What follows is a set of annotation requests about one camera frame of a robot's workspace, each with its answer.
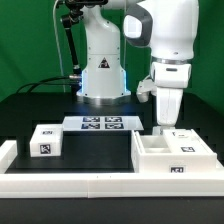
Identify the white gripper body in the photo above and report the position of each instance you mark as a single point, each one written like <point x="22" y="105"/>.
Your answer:
<point x="170" y="78"/>

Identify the white cabinet door panel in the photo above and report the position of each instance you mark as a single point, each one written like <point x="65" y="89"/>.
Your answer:
<point x="184" y="141"/>

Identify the white cabinet body box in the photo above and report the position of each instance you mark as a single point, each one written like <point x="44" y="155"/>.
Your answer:
<point x="151" y="154"/>

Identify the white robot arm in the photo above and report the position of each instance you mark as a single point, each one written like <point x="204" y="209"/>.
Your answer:
<point x="167" y="27"/>

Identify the white cabinet top block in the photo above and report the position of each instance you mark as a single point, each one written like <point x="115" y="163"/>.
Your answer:
<point x="46" y="140"/>

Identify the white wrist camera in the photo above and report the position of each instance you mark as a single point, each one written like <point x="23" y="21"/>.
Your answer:
<point x="145" y="87"/>

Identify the white marker base plate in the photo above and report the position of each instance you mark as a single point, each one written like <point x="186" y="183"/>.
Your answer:
<point x="101" y="123"/>

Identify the white U-shaped fence frame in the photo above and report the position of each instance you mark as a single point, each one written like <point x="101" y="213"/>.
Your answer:
<point x="71" y="185"/>

